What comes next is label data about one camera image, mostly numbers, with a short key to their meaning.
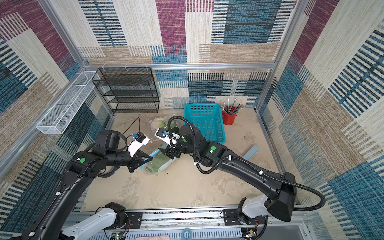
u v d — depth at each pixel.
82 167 0.43
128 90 1.10
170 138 0.53
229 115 1.06
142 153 0.63
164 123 1.02
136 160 0.55
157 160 0.67
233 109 1.07
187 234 0.70
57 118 0.71
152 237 0.69
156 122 1.05
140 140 0.57
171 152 0.57
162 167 0.75
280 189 0.40
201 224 0.73
